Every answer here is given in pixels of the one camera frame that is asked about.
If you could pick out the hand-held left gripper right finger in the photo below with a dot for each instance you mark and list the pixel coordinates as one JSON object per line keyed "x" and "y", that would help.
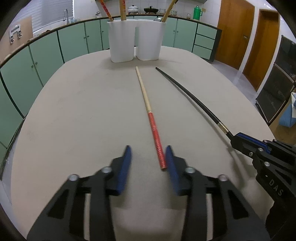
{"x": 172, "y": 171}

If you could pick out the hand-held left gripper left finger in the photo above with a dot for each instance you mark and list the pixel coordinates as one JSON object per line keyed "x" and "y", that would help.
{"x": 124, "y": 171}

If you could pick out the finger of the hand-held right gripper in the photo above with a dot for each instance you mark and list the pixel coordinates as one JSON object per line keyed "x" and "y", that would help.
{"x": 242, "y": 146}
{"x": 249, "y": 138}

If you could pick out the black chopstick with metal band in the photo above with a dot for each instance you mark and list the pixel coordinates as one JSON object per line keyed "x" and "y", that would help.
{"x": 223, "y": 128}

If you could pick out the white plastic utensil holder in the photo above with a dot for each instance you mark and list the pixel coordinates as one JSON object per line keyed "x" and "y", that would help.
{"x": 148, "y": 39}

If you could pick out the plain wooden chopstick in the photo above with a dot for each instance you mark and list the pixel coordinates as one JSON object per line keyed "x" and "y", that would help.
{"x": 168, "y": 11}

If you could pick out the flower-print red orange chopstick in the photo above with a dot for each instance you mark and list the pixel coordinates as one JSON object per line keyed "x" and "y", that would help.
{"x": 122, "y": 10}
{"x": 106, "y": 11}

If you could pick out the blue bag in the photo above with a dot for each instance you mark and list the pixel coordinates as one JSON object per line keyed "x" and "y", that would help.
{"x": 289, "y": 113}

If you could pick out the black glass cabinet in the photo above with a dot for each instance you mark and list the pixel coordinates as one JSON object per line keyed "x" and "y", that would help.
{"x": 275, "y": 92}

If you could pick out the wooden door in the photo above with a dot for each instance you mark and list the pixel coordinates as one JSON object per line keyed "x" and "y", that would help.
{"x": 233, "y": 32}
{"x": 261, "y": 51}

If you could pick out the green thermos jug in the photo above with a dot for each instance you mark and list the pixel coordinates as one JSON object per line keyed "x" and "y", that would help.
{"x": 197, "y": 12}

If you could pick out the green kitchen base cabinets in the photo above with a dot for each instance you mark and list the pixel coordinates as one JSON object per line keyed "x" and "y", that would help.
{"x": 46, "y": 44}

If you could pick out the grey utensil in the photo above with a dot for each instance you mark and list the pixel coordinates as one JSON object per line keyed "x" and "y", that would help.
{"x": 158, "y": 19}

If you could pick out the group of glass cups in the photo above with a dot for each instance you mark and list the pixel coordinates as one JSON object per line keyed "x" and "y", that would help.
{"x": 161, "y": 11}

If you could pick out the small metal kettle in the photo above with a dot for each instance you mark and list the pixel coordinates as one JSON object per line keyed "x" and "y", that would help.
{"x": 98, "y": 14}

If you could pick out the black wok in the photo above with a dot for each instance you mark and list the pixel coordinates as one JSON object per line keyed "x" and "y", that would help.
{"x": 151, "y": 10}

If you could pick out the white cooking pot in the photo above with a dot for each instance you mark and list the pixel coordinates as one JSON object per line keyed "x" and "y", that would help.
{"x": 133, "y": 9}

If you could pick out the metal kitchen faucet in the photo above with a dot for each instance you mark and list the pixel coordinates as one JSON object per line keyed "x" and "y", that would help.
{"x": 66, "y": 15}

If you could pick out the window blinds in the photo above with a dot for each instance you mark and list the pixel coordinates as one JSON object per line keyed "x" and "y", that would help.
{"x": 50, "y": 14}

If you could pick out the wooden board with metal clasps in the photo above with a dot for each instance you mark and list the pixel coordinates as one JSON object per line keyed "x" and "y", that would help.
{"x": 24, "y": 26}

